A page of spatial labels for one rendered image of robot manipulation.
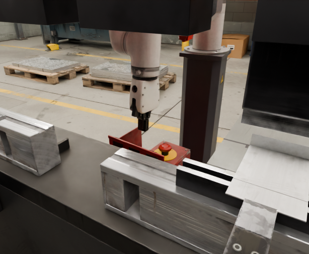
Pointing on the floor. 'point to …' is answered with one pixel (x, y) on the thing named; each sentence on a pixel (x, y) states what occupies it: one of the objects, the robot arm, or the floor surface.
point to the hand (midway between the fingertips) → (143, 124)
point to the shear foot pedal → (53, 44)
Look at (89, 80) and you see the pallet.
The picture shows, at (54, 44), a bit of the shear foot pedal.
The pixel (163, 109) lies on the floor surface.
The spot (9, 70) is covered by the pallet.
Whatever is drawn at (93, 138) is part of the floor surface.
